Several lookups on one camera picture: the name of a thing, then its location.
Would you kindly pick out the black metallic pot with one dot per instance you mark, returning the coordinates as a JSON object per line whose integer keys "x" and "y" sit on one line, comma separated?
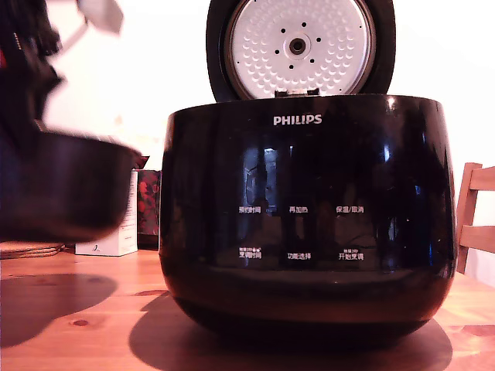
{"x": 65, "y": 189}

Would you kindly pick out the black rice cooker lid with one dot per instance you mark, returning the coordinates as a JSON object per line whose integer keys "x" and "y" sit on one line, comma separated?
{"x": 298, "y": 42}

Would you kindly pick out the black Philips rice cooker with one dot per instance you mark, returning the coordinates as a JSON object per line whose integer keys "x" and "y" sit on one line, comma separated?
{"x": 309, "y": 232}

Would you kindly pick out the red floral box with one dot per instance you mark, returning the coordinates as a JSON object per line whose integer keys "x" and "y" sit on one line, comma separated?
{"x": 149, "y": 205}

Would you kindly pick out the white Porlex box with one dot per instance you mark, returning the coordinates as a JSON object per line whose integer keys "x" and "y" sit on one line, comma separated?
{"x": 116, "y": 243}

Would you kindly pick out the wooden chair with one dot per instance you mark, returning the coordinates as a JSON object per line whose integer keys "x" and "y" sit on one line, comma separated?
{"x": 473, "y": 232}

